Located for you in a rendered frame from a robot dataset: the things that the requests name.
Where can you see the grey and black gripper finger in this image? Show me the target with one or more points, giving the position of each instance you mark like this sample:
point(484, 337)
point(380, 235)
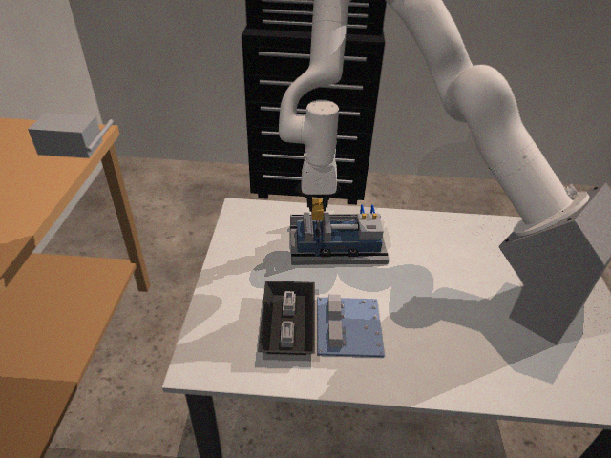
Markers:
point(327, 197)
point(308, 197)

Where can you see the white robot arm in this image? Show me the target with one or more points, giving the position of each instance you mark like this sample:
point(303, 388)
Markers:
point(478, 95)

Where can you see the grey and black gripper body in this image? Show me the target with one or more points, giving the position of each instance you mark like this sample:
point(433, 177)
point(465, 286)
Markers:
point(319, 180)

